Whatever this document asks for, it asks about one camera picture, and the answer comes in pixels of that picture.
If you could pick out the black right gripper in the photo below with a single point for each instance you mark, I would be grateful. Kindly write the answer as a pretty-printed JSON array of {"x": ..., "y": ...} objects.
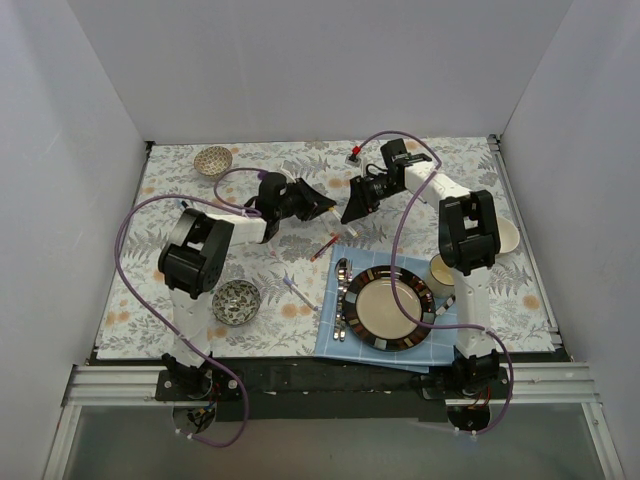
[{"x": 360, "y": 193}]

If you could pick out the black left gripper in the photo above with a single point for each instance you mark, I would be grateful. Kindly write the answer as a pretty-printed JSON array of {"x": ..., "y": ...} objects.
[{"x": 304, "y": 199}]

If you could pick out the peach capped white marker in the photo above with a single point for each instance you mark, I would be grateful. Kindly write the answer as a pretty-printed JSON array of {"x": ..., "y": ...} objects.
[{"x": 329, "y": 226}]

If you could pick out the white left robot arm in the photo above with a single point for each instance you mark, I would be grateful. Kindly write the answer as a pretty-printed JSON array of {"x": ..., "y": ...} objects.
[{"x": 192, "y": 262}]

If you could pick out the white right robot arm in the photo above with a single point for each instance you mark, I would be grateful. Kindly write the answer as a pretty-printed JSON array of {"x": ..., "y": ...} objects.
[{"x": 468, "y": 242}]

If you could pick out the red gel pen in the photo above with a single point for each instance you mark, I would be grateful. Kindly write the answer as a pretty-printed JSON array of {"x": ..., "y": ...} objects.
[{"x": 324, "y": 248}]

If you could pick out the silver spoon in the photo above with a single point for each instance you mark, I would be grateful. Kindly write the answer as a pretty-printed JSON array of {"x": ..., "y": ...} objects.
[{"x": 341, "y": 285}]

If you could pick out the floral patterned table mat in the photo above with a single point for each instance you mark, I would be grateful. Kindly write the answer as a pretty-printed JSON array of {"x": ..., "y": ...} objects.
[{"x": 133, "y": 327}]

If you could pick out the lilac capped white marker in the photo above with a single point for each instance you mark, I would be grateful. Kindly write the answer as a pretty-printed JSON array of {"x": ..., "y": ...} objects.
[{"x": 290, "y": 283}]

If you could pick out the striped rim dinner plate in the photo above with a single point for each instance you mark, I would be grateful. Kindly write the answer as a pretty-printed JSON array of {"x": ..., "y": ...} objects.
[{"x": 380, "y": 301}]

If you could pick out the small patterned brown bowl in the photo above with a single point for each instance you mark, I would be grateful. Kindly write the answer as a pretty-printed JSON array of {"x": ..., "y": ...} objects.
[{"x": 213, "y": 161}]

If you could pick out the leaf patterned bowl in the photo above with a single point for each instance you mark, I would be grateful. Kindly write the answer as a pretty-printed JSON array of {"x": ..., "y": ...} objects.
[{"x": 236, "y": 303}]

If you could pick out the silver fork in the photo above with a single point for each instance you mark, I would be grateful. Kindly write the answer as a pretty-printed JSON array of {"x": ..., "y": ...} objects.
[{"x": 345, "y": 300}]

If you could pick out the plain cream bowl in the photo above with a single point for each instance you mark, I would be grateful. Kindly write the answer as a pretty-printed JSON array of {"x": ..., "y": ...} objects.
[{"x": 509, "y": 235}]

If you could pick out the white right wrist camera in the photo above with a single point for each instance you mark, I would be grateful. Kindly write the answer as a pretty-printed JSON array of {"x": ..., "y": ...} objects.
[{"x": 354, "y": 158}]

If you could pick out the cream mug black handle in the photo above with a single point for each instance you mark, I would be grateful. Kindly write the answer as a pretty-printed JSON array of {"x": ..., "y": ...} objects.
[{"x": 440, "y": 279}]

